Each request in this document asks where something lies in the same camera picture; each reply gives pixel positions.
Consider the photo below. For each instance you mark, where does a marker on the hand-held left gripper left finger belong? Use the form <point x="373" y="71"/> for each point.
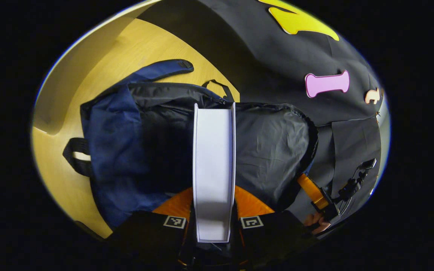
<point x="153" y="233"/>

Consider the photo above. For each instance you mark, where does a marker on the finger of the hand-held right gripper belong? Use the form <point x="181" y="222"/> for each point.
<point x="313" y="190"/>

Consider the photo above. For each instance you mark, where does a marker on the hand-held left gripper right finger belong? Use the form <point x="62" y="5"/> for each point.
<point x="269" y="233"/>

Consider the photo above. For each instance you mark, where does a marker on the white book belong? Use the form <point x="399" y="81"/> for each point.
<point x="213" y="169"/>

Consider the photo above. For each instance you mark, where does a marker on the blue schoolbag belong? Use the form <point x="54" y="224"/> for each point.
<point x="115" y="150"/>

